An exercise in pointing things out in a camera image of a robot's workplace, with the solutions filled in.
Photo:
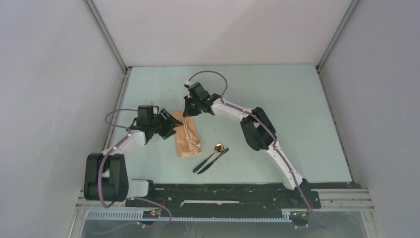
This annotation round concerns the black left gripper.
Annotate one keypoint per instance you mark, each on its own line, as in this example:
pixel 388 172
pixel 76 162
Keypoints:
pixel 169 123

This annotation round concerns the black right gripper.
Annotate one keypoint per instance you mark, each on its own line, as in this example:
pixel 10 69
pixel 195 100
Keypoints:
pixel 188 111

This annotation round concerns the peach satin napkin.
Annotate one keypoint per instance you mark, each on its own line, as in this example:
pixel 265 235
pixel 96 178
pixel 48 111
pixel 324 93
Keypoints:
pixel 187 138

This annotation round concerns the gold spoon dark handle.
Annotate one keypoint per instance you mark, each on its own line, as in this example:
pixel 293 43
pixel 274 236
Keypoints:
pixel 217 149

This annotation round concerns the black table knife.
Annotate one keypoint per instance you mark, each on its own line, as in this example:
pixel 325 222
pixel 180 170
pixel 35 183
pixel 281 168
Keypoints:
pixel 213 161

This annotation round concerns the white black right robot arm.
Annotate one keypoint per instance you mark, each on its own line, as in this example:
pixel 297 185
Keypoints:
pixel 257 129

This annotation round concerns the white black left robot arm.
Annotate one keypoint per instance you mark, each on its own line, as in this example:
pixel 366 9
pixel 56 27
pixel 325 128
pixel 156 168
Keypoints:
pixel 106 178

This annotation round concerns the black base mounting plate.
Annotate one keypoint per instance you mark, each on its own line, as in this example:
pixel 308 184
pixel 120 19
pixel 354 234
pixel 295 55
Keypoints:
pixel 274 195

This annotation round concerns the left side aluminium rail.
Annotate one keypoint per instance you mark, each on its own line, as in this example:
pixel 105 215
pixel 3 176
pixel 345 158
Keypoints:
pixel 118 97

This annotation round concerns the grey slotted cable duct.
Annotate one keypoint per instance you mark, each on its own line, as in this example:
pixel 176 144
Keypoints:
pixel 138 215

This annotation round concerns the left aluminium corner post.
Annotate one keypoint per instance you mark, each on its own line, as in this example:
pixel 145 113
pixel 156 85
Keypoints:
pixel 100 23

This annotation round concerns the aluminium corner post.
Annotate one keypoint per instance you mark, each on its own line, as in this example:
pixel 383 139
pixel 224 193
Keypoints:
pixel 338 32
pixel 100 23

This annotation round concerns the aluminium front frame rail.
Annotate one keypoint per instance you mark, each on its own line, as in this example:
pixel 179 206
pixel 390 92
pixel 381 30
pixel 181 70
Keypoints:
pixel 320 199

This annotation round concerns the right aluminium corner post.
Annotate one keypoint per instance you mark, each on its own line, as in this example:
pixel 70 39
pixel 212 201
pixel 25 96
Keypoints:
pixel 338 32

